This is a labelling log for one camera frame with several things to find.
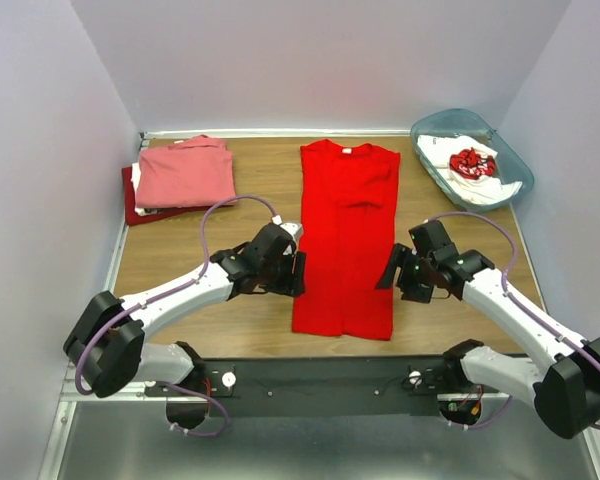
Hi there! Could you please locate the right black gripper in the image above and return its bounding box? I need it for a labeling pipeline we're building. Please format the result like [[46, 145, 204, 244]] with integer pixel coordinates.
[[374, 241, 435, 304]]

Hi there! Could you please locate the bright red t-shirt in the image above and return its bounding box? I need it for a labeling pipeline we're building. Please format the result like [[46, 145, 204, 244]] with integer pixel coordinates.
[[292, 139, 401, 341]]

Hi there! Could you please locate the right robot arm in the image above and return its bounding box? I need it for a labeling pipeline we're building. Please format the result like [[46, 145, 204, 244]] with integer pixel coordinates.
[[376, 217, 600, 439]]

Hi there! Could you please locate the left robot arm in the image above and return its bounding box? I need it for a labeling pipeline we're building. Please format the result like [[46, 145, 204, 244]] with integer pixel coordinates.
[[63, 222, 306, 398]]

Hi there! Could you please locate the white printed t-shirt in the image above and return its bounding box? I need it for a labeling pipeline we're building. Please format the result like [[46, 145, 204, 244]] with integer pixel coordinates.
[[417, 135, 523, 206]]

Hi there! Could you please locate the clear blue plastic bin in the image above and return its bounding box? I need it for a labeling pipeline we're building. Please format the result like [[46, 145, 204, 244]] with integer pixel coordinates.
[[410, 108, 535, 213]]

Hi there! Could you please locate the folded pink t-shirt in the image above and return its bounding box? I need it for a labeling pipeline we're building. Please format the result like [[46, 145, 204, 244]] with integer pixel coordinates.
[[138, 135, 236, 208]]

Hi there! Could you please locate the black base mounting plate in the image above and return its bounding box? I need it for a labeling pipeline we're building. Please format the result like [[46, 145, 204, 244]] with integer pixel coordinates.
[[142, 355, 501, 419]]

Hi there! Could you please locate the folded dark red t-shirt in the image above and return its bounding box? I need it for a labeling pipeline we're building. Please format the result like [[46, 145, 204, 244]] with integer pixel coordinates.
[[121, 165, 226, 227]]

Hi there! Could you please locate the folded white t-shirt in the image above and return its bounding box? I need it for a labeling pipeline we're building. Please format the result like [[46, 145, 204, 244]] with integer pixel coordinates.
[[131, 162, 168, 217]]

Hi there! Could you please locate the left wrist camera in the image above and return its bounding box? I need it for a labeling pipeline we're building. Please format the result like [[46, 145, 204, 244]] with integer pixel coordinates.
[[271, 215, 304, 243]]

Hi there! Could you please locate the aluminium extrusion rail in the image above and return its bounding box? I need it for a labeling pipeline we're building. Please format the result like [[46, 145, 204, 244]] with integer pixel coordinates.
[[58, 386, 600, 479]]

